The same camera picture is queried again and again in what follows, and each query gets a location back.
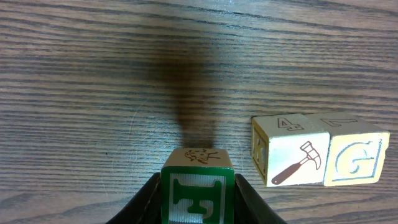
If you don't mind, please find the green letter F block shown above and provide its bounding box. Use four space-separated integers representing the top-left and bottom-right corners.
160 148 234 224

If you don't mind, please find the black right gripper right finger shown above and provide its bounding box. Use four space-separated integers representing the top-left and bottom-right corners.
234 174 287 224

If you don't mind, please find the yellow letter G block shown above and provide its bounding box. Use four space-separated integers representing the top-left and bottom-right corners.
307 112 390 187

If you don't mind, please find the white hammer picture block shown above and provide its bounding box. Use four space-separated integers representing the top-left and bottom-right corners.
251 114 330 187

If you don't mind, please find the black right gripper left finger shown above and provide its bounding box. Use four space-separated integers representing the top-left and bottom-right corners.
106 172 162 224

